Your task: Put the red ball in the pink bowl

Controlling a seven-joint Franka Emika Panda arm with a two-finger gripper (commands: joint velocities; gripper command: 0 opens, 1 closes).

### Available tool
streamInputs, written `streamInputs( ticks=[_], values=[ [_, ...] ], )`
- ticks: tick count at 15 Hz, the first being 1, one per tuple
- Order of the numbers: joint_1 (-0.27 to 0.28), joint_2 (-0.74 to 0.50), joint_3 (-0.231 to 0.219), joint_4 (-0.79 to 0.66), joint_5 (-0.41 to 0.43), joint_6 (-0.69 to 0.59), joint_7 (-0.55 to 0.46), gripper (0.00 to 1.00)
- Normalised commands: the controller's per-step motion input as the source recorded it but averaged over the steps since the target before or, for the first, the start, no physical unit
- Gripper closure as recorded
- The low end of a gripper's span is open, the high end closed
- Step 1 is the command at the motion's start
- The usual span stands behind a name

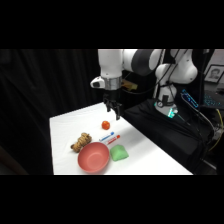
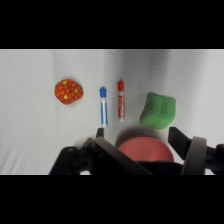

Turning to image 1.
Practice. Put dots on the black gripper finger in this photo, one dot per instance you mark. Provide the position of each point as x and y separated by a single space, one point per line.
118 114
108 108

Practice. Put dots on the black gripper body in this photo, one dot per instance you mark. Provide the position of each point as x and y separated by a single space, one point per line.
111 97

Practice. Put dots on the red ball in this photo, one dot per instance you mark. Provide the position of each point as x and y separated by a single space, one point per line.
105 125

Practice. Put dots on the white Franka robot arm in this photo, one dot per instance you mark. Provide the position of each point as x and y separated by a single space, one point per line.
110 63

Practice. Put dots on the pink bowl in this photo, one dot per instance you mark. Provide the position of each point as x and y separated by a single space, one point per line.
93 157

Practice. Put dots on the blue marker pen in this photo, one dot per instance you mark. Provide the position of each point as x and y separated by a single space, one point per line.
106 136

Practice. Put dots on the red marker pen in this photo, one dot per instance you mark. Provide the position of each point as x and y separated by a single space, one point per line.
112 139

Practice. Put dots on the green sponge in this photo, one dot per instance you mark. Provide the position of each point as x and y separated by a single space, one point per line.
118 153

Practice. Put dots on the brown plush toy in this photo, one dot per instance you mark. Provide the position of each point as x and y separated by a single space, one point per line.
81 142

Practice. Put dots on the black robot stand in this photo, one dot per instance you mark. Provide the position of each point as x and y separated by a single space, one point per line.
166 133

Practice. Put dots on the black curtain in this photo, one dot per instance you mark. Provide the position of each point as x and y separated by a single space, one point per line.
43 100

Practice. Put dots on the framed picture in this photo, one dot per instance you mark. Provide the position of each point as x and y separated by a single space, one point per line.
214 73

